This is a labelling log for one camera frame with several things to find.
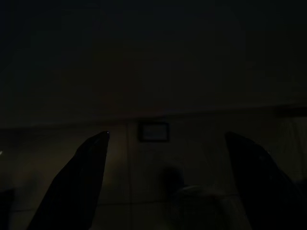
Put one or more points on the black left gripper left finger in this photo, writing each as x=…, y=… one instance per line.
x=79, y=182

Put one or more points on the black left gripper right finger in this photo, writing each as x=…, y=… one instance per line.
x=263, y=191

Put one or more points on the black framed floor socket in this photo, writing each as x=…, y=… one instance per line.
x=153, y=131

